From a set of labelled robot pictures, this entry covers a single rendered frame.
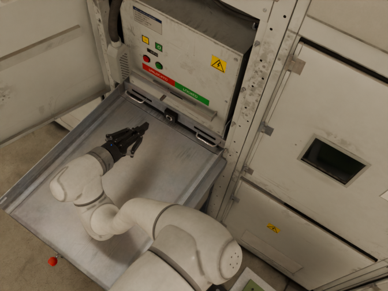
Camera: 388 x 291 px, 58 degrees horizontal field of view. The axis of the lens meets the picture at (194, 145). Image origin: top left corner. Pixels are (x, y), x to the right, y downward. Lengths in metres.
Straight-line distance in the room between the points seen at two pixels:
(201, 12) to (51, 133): 1.72
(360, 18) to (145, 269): 0.64
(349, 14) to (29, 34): 1.01
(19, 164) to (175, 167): 1.40
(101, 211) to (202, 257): 0.56
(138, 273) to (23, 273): 1.73
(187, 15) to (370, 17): 0.60
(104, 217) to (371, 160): 0.80
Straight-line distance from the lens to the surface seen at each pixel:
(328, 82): 0.95
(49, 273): 2.30
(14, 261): 2.38
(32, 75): 1.49
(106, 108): 1.64
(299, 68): 0.95
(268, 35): 0.96
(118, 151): 1.21
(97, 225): 1.15
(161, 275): 0.64
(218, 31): 1.17
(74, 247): 1.40
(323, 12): 0.84
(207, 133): 1.49
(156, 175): 1.45
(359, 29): 0.84
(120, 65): 1.39
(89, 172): 1.12
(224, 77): 1.21
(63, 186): 1.09
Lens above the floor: 2.16
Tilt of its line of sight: 59 degrees down
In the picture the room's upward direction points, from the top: 8 degrees clockwise
